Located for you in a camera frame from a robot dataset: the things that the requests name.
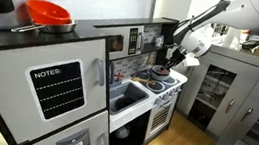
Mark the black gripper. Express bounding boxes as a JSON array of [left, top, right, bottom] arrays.
[[162, 44, 189, 75]]

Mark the white object with red cap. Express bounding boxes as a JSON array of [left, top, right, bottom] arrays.
[[156, 68, 168, 76]]

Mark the grey toy pot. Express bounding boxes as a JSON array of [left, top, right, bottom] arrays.
[[148, 63, 173, 83]]

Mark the small toy jar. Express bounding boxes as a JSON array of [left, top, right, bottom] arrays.
[[154, 34, 167, 50]]

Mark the wooden toy spoon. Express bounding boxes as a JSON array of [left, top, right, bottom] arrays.
[[130, 76, 157, 86]]

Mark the grey toy sink basin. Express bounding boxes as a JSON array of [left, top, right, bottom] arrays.
[[106, 78, 152, 120]]

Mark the white toy oven door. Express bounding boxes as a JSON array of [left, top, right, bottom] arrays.
[[145, 97, 177, 144]]

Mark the toy microwave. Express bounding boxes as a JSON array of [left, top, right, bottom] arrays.
[[92, 19, 149, 65]]

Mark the grey toy faucet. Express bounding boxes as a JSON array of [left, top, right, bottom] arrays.
[[107, 61, 127, 86]]

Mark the toy kitchen playset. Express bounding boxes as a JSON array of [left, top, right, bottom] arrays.
[[0, 0, 196, 145]]

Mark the grey metal cabinet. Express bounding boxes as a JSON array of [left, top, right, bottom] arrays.
[[173, 41, 259, 145]]

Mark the grey toy freezer door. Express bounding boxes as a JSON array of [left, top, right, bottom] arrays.
[[27, 100, 116, 145]]

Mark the black notes chalkboard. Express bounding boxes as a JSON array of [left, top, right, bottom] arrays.
[[23, 55, 90, 125]]

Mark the metal frying pan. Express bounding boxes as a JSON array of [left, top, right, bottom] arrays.
[[11, 11, 79, 41]]

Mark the grey toy water dispenser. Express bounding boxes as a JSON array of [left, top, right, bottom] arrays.
[[55, 124, 95, 145]]

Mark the orange plastic bowl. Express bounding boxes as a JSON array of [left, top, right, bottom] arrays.
[[23, 0, 75, 28]]

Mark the grey toy fridge door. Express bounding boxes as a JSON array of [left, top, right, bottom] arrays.
[[0, 24, 117, 145]]

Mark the white wrist mount plate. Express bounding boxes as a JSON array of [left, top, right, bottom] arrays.
[[182, 52, 202, 71]]

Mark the grey oven door handle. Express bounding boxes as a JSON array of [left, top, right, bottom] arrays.
[[159, 98, 174, 109]]

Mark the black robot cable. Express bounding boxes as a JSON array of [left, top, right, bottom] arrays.
[[173, 0, 232, 46]]

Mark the grey fridge door handle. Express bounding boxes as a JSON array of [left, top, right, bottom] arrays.
[[93, 57, 109, 87]]

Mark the silver cabinet handle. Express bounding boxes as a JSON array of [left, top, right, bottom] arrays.
[[240, 106, 254, 124], [224, 97, 236, 114]]

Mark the grey freezer door handle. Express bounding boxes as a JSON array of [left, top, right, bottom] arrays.
[[98, 132, 110, 145]]

